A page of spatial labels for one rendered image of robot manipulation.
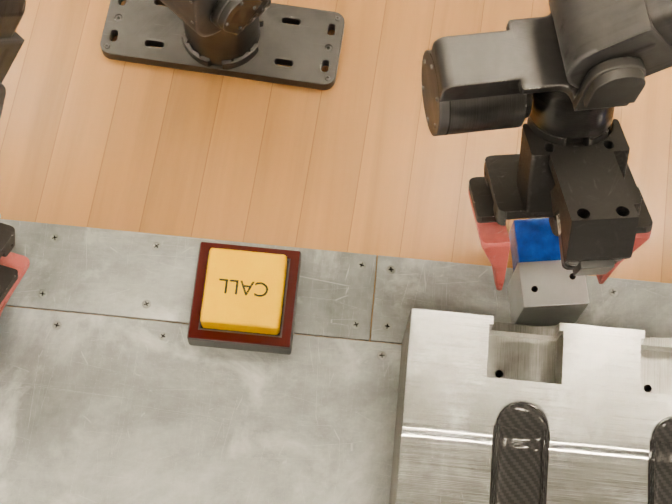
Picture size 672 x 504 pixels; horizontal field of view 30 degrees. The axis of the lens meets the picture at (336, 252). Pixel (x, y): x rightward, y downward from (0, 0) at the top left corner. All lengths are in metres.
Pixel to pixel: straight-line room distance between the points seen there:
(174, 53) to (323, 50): 0.13
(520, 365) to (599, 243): 0.15
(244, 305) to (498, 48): 0.29
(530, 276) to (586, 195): 0.15
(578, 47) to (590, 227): 0.11
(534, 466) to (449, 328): 0.11
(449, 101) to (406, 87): 0.26
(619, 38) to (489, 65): 0.09
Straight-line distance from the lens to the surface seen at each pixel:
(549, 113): 0.85
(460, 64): 0.80
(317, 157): 1.04
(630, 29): 0.76
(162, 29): 1.09
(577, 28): 0.77
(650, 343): 0.94
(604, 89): 0.77
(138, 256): 1.01
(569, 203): 0.81
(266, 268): 0.96
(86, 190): 1.04
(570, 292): 0.96
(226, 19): 0.95
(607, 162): 0.85
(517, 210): 0.88
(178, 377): 0.98
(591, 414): 0.90
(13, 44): 0.79
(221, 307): 0.95
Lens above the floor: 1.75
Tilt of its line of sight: 70 degrees down
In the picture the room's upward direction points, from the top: 4 degrees clockwise
